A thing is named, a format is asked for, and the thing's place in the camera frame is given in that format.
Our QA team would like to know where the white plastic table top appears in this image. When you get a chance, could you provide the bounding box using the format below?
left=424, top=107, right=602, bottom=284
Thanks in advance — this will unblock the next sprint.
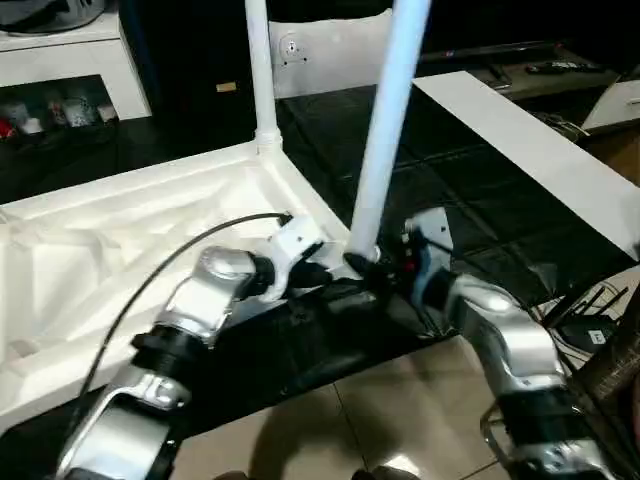
left=0, top=134, right=381, bottom=434

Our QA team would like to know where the black bar with red light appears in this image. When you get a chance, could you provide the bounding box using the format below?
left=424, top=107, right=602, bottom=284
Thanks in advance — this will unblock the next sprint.
left=419, top=40, right=596, bottom=60

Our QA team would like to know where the white plastic table leg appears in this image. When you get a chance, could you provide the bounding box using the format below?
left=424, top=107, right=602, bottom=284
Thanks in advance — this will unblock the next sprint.
left=243, top=0, right=282, bottom=155
left=344, top=0, right=434, bottom=262

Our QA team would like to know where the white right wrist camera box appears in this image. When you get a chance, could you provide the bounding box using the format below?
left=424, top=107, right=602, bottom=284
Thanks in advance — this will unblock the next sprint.
left=402, top=207, right=454, bottom=307

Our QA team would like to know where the chrome metal frame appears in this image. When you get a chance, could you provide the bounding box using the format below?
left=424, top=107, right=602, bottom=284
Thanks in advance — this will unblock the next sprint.
left=479, top=404, right=516, bottom=467

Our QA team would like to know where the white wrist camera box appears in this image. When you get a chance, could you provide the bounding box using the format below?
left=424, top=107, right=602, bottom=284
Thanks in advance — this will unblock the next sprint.
left=402, top=207, right=454, bottom=307
left=262, top=217, right=326, bottom=304

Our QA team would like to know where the black metal table frame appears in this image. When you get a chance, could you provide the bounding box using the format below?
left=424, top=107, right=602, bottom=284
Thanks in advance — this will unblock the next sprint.
left=542, top=287, right=591, bottom=329

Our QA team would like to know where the white flat board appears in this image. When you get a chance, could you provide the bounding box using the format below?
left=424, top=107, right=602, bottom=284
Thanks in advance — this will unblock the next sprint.
left=412, top=70, right=640, bottom=266

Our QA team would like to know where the white cardboard box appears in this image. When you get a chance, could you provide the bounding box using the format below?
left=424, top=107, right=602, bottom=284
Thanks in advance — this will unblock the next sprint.
left=582, top=77, right=640, bottom=134

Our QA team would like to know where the black router with label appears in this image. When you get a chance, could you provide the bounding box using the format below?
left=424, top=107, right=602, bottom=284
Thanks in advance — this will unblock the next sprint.
left=557, top=287, right=631, bottom=354

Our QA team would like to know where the white cabinet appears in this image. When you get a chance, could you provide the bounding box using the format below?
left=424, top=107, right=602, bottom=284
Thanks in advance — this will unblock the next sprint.
left=0, top=0, right=152, bottom=124

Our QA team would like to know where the dark grey helmet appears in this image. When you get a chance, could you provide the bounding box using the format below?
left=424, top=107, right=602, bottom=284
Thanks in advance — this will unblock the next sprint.
left=0, top=0, right=119, bottom=34

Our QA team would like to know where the dark textured bundle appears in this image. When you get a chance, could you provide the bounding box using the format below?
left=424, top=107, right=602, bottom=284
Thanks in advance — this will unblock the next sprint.
left=574, top=309, right=640, bottom=402

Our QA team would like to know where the black remote control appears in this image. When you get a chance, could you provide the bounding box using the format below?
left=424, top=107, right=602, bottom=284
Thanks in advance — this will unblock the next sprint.
left=527, top=60, right=604, bottom=74

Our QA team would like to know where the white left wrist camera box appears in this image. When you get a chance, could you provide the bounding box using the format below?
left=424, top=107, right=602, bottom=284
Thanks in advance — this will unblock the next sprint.
left=262, top=217, right=326, bottom=304

